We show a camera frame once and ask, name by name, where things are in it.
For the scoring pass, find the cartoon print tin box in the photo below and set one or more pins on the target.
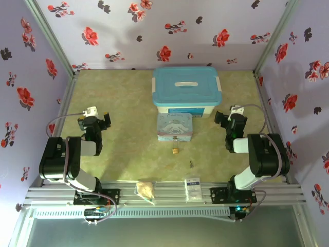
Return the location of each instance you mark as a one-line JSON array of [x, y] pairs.
[[174, 127]]

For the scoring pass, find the small brass padlock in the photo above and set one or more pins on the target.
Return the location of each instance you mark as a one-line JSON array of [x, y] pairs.
[[175, 150]]

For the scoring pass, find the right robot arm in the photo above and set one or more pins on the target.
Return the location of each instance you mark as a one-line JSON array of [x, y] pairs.
[[267, 154]]

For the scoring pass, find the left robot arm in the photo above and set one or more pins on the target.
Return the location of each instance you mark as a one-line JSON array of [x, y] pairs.
[[55, 159]]

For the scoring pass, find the blue lidded storage box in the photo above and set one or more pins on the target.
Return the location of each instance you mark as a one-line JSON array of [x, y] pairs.
[[186, 85]]

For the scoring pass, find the white labelled packet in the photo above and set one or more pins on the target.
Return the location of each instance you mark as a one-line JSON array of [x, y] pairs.
[[192, 187]]

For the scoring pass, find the clear bag with beige contents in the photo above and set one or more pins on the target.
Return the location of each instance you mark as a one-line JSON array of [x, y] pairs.
[[145, 190]]

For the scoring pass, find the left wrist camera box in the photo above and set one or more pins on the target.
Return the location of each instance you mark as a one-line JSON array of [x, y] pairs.
[[91, 111]]

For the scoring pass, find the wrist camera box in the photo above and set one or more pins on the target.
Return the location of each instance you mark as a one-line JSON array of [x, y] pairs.
[[236, 109], [91, 111]]

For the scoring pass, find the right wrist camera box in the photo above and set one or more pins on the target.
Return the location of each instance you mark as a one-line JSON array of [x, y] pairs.
[[236, 109]]

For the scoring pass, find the aluminium side rail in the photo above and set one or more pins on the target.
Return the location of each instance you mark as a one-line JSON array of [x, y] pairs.
[[264, 103], [65, 103]]

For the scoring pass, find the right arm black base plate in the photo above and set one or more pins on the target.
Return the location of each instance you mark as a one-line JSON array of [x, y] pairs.
[[218, 195]]

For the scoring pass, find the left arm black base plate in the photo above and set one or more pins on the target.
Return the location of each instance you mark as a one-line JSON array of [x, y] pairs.
[[110, 196]]

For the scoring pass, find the aluminium front rail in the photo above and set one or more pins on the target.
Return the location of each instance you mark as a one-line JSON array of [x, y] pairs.
[[169, 193]]

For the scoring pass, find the aluminium frame post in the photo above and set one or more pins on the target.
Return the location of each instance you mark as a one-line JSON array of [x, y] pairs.
[[50, 36], [276, 36]]

